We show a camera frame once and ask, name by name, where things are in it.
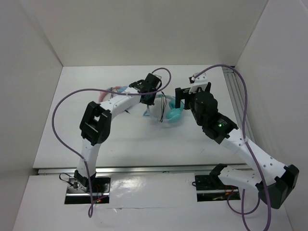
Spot black headphone audio cable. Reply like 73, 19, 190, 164
158, 91, 169, 123

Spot teal cat ear headphones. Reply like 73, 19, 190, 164
143, 93, 184, 124

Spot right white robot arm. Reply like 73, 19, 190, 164
175, 83, 299, 209

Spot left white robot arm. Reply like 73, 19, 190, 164
74, 73, 162, 192

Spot pink blue cat ear headphones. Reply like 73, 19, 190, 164
98, 86, 127, 103

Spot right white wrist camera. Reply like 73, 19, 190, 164
189, 73, 208, 94

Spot aluminium rail at right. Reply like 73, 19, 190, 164
222, 67, 244, 129

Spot aluminium rail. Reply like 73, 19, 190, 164
37, 164, 257, 176
222, 67, 244, 129

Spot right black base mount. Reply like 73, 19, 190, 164
192, 175, 241, 202

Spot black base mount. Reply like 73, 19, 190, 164
192, 175, 241, 202
64, 177, 111, 205

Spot aluminium rail at front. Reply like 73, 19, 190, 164
37, 164, 257, 176

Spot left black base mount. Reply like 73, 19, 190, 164
64, 177, 111, 205

